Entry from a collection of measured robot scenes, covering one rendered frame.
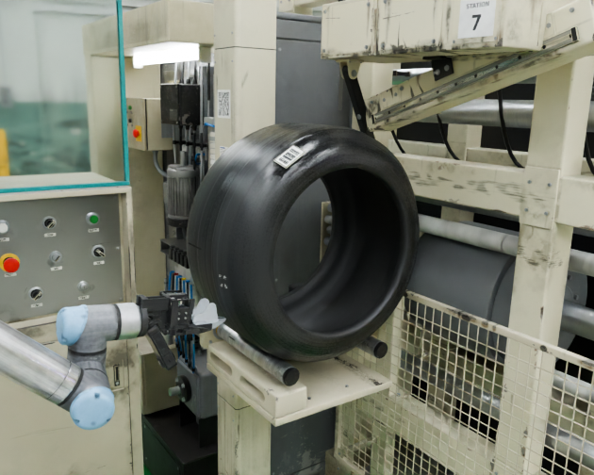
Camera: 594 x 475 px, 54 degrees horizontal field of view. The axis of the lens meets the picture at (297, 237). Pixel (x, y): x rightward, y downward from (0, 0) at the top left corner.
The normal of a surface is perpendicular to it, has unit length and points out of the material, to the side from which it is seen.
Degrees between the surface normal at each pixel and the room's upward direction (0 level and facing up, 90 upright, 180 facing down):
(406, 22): 90
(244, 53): 90
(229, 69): 90
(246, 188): 56
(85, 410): 90
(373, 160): 80
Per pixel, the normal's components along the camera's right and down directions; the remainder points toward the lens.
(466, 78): -0.82, 0.11
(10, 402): 0.57, 0.20
